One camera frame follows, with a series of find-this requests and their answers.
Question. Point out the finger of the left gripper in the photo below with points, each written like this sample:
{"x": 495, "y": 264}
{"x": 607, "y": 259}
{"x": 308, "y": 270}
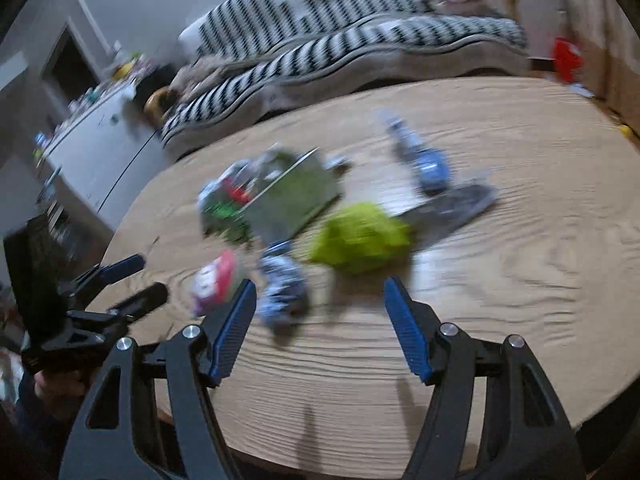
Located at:
{"x": 140, "y": 304}
{"x": 117, "y": 271}

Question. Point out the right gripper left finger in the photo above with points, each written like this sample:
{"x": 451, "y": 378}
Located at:
{"x": 148, "y": 414}

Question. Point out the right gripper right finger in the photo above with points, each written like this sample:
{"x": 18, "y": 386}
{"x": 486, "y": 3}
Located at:
{"x": 493, "y": 412}

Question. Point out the pink white snack wrapper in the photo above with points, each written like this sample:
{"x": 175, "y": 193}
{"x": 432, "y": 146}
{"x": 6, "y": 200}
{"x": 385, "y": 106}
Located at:
{"x": 215, "y": 284}

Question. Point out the blue white candy wrapper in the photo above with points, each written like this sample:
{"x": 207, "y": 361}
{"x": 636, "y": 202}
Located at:
{"x": 284, "y": 300}

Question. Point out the white green medicine box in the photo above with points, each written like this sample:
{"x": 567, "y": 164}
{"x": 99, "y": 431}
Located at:
{"x": 290, "y": 202}

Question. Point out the green snack bag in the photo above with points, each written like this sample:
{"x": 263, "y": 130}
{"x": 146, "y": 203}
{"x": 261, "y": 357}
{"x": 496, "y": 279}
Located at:
{"x": 360, "y": 238}

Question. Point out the person's left hand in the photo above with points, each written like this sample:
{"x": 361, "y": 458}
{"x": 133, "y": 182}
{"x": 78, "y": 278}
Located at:
{"x": 63, "y": 394}

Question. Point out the white cabinet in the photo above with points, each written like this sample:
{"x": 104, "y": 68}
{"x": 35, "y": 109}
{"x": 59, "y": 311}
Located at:
{"x": 108, "y": 155}

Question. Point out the green plastic scrap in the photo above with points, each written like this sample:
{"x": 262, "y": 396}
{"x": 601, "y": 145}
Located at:
{"x": 224, "y": 219}

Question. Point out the yellow item on cabinet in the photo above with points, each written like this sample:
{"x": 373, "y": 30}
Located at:
{"x": 122, "y": 71}

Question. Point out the beige plush toy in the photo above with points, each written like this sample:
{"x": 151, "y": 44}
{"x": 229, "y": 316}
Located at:
{"x": 197, "y": 78}

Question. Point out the silver blister pack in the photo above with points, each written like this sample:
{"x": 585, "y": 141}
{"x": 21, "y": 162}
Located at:
{"x": 445, "y": 213}

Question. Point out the small silver foil scrap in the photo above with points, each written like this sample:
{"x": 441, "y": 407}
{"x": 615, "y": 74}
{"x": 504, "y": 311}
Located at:
{"x": 338, "y": 164}

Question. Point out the blue silver twisted wrapper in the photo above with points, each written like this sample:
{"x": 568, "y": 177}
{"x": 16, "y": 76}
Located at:
{"x": 429, "y": 164}

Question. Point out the yellow toy on floor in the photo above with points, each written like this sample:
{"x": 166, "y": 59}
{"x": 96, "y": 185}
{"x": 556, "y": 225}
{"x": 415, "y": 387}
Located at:
{"x": 626, "y": 130}

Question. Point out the black white striped sofa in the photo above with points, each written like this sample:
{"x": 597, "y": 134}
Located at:
{"x": 287, "y": 54}

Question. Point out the red bag on floor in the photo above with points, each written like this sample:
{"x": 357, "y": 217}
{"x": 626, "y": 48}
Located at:
{"x": 567, "y": 59}

